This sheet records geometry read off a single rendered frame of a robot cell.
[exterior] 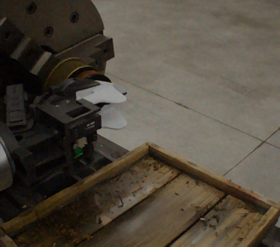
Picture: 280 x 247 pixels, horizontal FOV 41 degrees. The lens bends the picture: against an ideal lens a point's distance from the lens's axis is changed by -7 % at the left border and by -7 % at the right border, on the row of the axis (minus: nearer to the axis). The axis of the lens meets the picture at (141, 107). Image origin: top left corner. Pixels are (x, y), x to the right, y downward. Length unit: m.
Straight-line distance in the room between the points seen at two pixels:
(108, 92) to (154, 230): 0.23
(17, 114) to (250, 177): 1.84
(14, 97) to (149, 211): 0.29
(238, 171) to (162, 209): 1.61
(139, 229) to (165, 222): 0.04
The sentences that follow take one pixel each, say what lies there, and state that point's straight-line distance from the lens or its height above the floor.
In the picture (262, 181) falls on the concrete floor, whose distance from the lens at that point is 2.20.
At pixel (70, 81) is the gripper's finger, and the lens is 0.50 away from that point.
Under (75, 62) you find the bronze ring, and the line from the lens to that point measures 0.58.
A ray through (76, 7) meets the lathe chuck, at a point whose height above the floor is 1.17.
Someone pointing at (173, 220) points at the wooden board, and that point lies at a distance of 0.64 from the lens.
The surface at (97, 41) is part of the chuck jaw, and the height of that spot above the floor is 1.11.
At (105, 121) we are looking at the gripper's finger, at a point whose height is 1.07.
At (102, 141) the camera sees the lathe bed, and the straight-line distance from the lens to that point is 0.86.
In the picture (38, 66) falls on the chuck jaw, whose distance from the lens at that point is 0.57.
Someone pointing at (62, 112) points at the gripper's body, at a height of 1.12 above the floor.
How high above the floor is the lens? 1.33
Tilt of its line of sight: 28 degrees down
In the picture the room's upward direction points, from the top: straight up
